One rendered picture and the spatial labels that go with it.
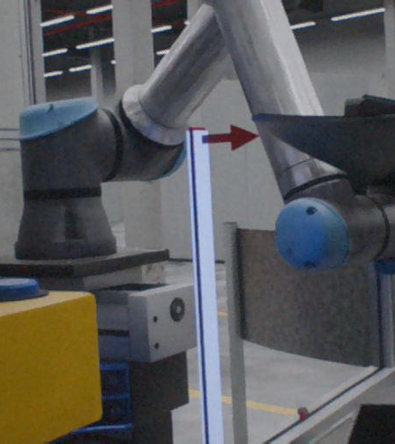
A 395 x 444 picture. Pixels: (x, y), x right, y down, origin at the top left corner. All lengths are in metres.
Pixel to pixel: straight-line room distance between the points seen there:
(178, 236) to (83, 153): 10.55
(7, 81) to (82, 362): 2.23
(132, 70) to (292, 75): 6.52
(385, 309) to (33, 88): 1.82
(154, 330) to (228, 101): 9.97
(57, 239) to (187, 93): 0.28
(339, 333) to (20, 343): 2.28
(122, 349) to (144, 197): 6.27
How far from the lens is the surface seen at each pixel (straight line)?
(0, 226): 2.75
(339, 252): 0.95
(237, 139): 0.81
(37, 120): 1.32
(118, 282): 1.32
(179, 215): 11.81
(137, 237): 7.51
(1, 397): 0.56
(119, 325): 1.23
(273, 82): 1.00
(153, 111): 1.35
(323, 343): 2.86
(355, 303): 2.75
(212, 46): 1.26
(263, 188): 10.77
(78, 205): 1.31
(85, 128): 1.32
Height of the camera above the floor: 1.15
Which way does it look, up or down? 3 degrees down
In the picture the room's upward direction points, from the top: 3 degrees counter-clockwise
